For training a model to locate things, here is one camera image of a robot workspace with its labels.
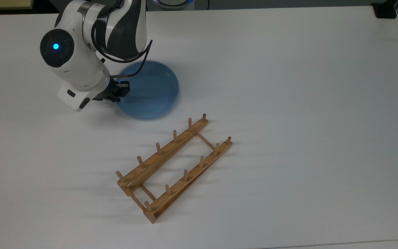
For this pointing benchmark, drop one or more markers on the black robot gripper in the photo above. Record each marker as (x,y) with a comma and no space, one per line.
(106,92)

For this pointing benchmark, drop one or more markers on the blue round plate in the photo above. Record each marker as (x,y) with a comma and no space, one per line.
(152,91)

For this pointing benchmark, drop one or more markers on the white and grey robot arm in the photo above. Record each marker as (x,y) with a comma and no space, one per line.
(78,65)

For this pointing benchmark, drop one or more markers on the wooden plate rack with pegs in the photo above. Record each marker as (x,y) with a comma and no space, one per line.
(166,180)

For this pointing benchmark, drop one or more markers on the light wooden board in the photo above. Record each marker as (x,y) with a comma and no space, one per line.
(3,4)

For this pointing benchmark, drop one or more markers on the black clamp block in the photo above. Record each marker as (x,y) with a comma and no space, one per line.
(385,9)

